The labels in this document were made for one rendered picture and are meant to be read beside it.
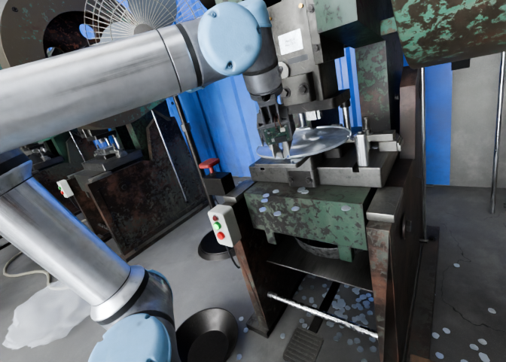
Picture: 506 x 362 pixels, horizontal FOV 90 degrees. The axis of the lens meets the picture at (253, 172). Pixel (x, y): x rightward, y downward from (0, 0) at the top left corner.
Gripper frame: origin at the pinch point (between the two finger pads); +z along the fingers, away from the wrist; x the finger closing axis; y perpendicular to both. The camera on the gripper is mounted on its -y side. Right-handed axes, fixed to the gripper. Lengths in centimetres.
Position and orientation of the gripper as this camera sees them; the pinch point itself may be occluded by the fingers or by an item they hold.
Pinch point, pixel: (282, 152)
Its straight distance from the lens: 68.5
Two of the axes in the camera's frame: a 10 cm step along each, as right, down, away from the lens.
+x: 9.6, -1.9, -1.9
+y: -0.1, 6.9, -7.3
